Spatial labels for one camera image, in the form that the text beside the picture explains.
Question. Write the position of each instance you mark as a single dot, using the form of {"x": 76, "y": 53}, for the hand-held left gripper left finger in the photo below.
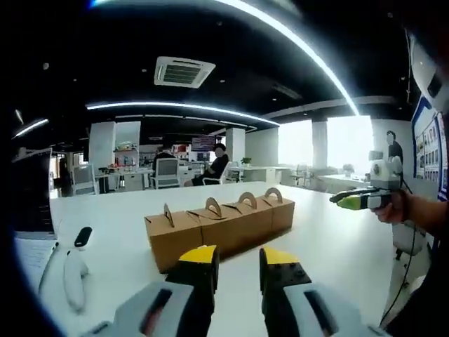
{"x": 191, "y": 281}

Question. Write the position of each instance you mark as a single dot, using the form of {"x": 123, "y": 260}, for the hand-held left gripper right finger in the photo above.
{"x": 280, "y": 281}

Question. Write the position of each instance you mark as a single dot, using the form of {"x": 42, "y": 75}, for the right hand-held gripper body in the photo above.
{"x": 380, "y": 175}

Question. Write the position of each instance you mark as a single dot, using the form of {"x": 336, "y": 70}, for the person's right hand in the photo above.
{"x": 391, "y": 210}

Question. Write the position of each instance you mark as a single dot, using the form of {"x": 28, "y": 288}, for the white office desk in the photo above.
{"x": 343, "y": 182}
{"x": 266, "y": 173}

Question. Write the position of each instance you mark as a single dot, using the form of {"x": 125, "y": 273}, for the potted plant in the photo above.
{"x": 347, "y": 168}
{"x": 246, "y": 161}

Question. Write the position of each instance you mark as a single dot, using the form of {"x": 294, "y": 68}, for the white office chair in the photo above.
{"x": 83, "y": 177}
{"x": 167, "y": 172}
{"x": 227, "y": 170}
{"x": 301, "y": 172}

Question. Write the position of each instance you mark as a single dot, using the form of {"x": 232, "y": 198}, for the small black device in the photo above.
{"x": 84, "y": 237}

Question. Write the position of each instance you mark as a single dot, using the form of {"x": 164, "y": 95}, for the white handheld controller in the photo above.
{"x": 75, "y": 281}

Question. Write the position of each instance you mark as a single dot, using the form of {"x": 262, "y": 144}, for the white worn device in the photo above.
{"x": 426, "y": 63}

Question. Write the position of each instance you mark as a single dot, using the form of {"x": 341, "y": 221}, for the ceiling light strip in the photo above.
{"x": 315, "y": 56}
{"x": 158, "y": 103}
{"x": 33, "y": 125}

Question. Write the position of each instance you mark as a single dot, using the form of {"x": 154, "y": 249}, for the display shelf with goods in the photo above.
{"x": 126, "y": 154}

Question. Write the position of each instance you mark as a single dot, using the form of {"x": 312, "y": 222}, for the white paper sheet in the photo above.
{"x": 31, "y": 259}

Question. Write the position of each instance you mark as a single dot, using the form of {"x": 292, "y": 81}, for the ceiling air conditioner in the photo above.
{"x": 184, "y": 72}

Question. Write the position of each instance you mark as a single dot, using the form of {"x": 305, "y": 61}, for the blue framed wall poster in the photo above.
{"x": 426, "y": 147}

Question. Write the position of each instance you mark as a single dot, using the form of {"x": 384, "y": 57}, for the wall display screen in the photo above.
{"x": 203, "y": 143}

